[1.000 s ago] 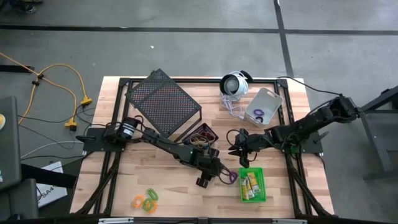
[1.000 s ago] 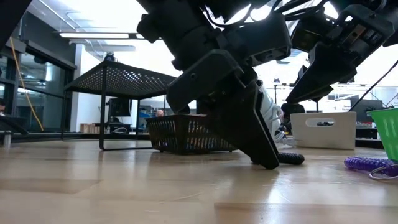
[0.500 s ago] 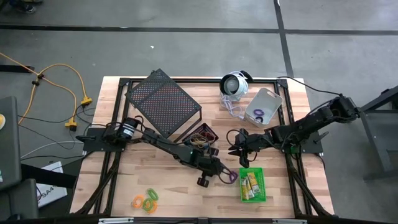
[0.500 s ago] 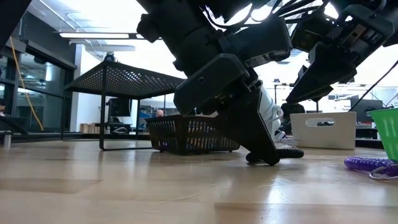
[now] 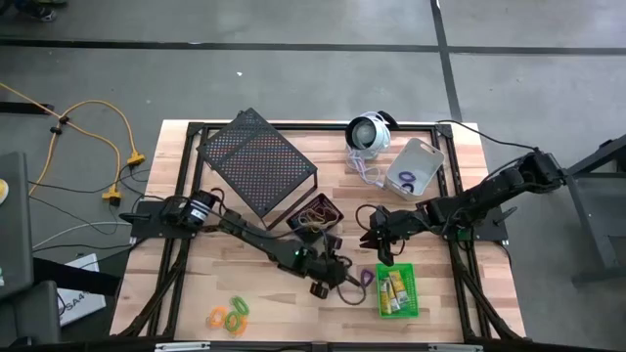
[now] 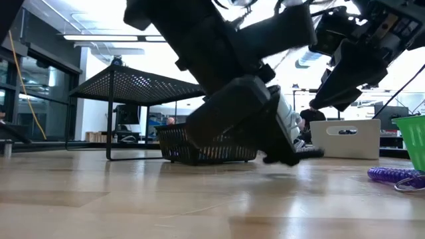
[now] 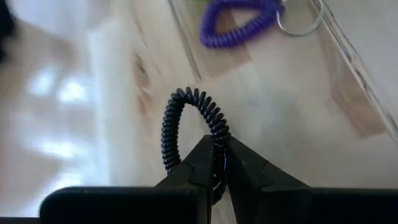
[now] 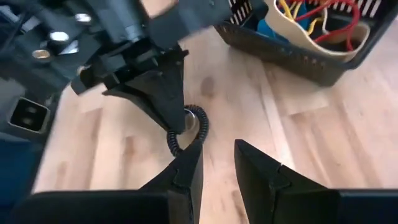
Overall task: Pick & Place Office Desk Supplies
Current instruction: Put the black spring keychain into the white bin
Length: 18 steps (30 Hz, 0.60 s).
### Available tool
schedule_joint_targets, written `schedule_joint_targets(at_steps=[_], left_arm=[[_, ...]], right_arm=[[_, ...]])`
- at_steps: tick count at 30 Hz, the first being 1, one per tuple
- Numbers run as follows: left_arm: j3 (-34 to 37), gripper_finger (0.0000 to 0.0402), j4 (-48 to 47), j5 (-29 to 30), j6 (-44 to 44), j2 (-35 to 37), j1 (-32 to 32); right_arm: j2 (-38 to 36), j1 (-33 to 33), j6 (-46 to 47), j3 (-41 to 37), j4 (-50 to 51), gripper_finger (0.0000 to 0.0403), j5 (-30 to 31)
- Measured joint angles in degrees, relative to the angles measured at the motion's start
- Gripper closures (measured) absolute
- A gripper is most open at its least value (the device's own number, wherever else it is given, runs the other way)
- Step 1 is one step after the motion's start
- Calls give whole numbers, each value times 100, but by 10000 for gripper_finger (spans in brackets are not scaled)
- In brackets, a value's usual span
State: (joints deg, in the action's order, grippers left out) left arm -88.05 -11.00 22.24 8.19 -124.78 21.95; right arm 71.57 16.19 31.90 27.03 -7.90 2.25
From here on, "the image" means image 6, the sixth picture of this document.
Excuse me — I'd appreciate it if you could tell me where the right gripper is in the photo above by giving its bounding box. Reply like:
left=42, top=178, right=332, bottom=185
left=310, top=0, right=425, bottom=112

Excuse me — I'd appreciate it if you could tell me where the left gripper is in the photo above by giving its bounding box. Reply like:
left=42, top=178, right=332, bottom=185
left=185, top=76, right=299, bottom=157

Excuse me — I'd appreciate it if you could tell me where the black computer monitor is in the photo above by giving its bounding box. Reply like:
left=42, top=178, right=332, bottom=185
left=114, top=104, right=141, bottom=126
left=374, top=105, right=410, bottom=121

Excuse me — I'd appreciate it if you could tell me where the green plastic basket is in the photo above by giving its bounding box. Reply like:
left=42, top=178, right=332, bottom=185
left=391, top=115, right=425, bottom=172

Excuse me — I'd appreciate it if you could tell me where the black plastic mesh basket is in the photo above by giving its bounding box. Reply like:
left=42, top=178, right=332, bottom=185
left=154, top=122, right=258, bottom=166

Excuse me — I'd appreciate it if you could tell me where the black perforated metal shelf riser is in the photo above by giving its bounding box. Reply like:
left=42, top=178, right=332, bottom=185
left=64, top=63, right=206, bottom=161

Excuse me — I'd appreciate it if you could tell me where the wooden crate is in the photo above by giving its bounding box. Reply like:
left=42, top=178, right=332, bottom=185
left=85, top=131, right=116, bottom=143

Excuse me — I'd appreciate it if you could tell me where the long ceiling light strip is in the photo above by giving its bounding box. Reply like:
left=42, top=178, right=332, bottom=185
left=62, top=34, right=167, bottom=43

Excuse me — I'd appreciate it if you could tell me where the white mug with cable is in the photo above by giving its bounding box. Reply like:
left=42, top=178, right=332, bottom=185
left=277, top=92, right=303, bottom=144

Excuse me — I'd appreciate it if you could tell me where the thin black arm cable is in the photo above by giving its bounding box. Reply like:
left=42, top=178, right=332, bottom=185
left=371, top=62, right=425, bottom=120

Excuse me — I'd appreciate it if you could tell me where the white plastic bin with handle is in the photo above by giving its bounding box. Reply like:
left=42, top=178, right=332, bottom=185
left=309, top=118, right=382, bottom=160

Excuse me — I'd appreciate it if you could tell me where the purple coil keychain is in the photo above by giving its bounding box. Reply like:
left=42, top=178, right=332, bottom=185
left=367, top=167, right=425, bottom=193

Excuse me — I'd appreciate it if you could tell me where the black aluminium table frame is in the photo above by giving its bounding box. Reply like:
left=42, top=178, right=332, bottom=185
left=0, top=141, right=410, bottom=159

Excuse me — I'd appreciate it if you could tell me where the yellow extension cable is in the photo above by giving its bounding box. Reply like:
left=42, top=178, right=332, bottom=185
left=8, top=31, right=47, bottom=140

